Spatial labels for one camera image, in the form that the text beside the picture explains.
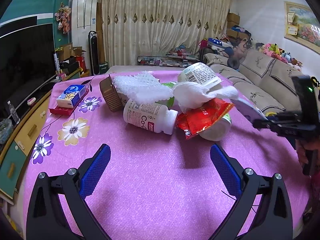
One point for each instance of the artificial flower wall decoration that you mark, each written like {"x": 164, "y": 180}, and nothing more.
{"x": 63, "y": 18}

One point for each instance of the white foam net wrap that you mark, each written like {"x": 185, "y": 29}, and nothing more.
{"x": 142, "y": 88}

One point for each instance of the beige sofa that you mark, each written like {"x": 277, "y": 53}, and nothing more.
{"x": 264, "y": 81}

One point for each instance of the plush toys pile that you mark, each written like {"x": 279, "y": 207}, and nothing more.
{"x": 272, "y": 50}

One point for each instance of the wooden tv cabinet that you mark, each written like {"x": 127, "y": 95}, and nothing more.
{"x": 18, "y": 147}

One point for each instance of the red snack wrapper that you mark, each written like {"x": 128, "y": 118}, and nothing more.
{"x": 195, "y": 121}

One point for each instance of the black tower fan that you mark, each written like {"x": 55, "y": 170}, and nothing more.
{"x": 93, "y": 52}

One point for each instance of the white round container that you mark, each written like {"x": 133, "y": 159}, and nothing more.
{"x": 218, "y": 130}

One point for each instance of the white tissue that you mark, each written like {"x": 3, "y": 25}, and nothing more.
{"x": 192, "y": 95}

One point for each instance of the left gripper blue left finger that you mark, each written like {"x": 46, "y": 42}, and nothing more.
{"x": 46, "y": 218}

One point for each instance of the blue tissue pack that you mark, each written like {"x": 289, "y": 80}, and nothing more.
{"x": 71, "y": 96}

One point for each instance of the black television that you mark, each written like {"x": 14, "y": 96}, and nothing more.
{"x": 27, "y": 62}

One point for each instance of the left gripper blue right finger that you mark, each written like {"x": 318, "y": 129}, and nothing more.
{"x": 262, "y": 207}

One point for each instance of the red tray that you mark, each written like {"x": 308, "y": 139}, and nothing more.
{"x": 65, "y": 111}

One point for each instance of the framed flower painting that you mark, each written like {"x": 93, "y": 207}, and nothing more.
{"x": 301, "y": 25}

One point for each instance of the green white packet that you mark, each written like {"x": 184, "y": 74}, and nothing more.
{"x": 169, "y": 102}

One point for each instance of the cardboard boxes stack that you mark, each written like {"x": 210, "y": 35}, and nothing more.
{"x": 232, "y": 20}

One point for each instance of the pink floral tablecloth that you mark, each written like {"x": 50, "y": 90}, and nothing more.
{"x": 156, "y": 186}

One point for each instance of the clear water bottle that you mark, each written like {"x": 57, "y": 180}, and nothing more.
{"x": 13, "y": 112}

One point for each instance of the white pill bottle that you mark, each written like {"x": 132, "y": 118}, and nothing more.
{"x": 153, "y": 117}

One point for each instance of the white labelled plastic cup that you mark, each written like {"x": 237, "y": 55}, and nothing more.
{"x": 200, "y": 73}

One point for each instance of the beige patterned curtain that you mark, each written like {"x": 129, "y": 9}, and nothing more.
{"x": 154, "y": 27}

